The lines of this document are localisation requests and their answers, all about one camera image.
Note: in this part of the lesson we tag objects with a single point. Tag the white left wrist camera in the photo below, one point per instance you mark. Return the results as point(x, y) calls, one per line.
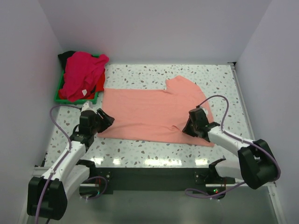
point(87, 106)

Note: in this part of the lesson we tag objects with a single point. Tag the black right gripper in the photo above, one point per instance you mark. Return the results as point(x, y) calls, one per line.
point(186, 129)

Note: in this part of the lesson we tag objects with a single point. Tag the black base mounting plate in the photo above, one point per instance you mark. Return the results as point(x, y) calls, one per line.
point(154, 179)

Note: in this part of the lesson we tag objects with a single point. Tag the green plastic bin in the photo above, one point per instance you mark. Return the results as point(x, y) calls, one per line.
point(77, 100)

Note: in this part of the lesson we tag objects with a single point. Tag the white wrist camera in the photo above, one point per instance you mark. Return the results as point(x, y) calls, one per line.
point(87, 106)
point(205, 111)

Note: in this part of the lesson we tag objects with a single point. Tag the black t-shirt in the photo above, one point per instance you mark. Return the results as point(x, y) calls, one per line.
point(63, 58)

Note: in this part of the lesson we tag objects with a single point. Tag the red t-shirt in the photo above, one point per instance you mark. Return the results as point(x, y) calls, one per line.
point(98, 87)

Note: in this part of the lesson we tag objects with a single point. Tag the magenta t-shirt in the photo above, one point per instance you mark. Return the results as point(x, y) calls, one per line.
point(81, 74)

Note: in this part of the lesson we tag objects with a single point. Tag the salmon pink t-shirt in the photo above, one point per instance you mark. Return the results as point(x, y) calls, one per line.
point(154, 115)

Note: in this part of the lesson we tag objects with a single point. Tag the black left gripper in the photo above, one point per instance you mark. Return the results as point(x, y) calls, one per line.
point(105, 123)

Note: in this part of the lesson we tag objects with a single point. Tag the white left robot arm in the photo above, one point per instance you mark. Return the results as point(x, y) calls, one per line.
point(48, 194)

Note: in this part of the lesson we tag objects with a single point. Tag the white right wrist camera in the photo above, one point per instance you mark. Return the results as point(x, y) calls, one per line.
point(205, 111)

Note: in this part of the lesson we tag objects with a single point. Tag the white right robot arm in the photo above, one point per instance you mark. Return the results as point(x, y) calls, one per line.
point(256, 164)

